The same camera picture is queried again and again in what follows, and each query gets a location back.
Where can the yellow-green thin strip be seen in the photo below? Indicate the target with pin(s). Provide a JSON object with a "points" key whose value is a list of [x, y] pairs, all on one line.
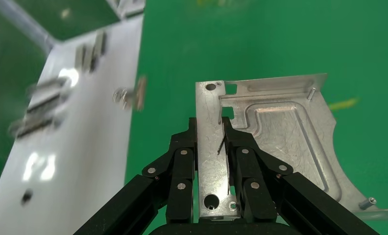
{"points": [[343, 104]]}

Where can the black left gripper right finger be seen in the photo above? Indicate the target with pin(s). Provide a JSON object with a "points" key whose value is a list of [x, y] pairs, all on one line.
{"points": [[252, 181]]}

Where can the green table cloth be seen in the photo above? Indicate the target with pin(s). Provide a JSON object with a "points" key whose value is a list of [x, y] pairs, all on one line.
{"points": [[246, 39]]}

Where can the small black plastic piece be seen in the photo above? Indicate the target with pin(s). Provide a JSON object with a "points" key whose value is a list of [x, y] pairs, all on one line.
{"points": [[26, 197]]}

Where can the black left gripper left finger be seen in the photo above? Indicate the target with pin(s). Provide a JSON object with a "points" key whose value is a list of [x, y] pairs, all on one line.
{"points": [[181, 175]]}

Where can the white lower board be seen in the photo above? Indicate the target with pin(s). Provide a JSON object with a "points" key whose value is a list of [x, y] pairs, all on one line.
{"points": [[83, 146]]}

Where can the silver sheet metal bracket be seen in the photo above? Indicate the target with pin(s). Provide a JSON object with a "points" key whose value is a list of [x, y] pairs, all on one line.
{"points": [[278, 129]]}

